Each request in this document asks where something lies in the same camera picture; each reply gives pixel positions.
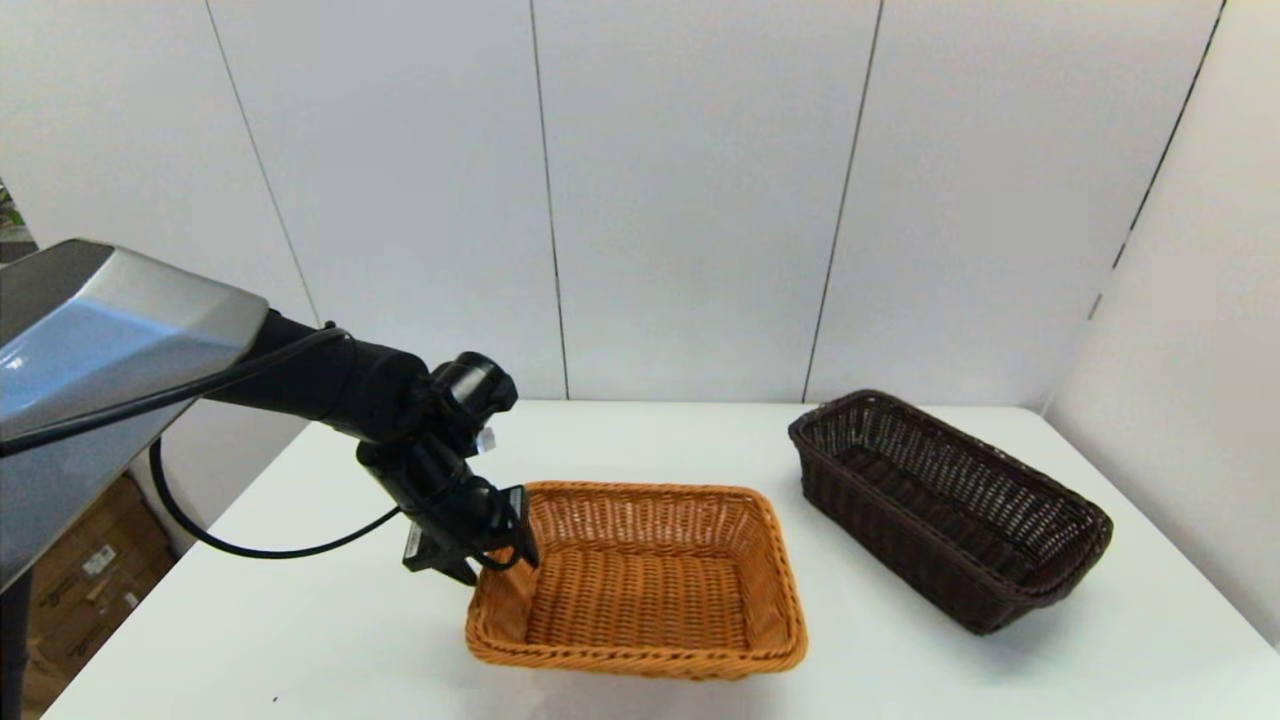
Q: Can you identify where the orange wicker basket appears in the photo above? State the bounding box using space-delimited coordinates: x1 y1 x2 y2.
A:
465 481 809 681

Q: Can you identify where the dark brown wicker basket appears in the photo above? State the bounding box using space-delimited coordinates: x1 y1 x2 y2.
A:
787 390 1114 637

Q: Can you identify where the brown cardboard box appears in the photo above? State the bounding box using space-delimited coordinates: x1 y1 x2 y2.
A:
85 472 141 531
30 555 181 681
40 510 166 626
25 620 66 716

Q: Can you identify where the framed plant picture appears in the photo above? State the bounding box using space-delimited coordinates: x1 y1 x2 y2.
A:
0 180 39 263

